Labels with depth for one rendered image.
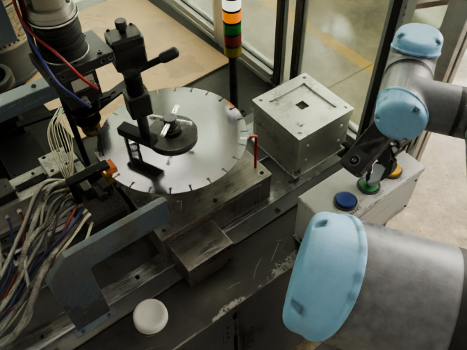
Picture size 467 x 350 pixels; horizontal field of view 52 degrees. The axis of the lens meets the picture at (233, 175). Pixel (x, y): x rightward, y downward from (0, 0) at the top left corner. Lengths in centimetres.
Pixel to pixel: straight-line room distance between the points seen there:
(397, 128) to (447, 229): 150
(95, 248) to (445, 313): 62
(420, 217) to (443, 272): 180
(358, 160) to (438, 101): 21
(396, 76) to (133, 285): 68
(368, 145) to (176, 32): 101
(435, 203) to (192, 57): 126
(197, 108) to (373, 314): 81
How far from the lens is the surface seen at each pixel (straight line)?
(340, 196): 102
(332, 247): 41
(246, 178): 111
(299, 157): 118
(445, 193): 234
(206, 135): 106
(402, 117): 73
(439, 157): 248
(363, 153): 91
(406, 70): 78
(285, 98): 123
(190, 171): 100
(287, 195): 120
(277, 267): 109
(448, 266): 43
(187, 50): 166
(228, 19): 118
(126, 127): 102
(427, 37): 82
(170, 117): 104
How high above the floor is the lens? 170
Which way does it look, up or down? 50 degrees down
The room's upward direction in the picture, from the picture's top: 2 degrees counter-clockwise
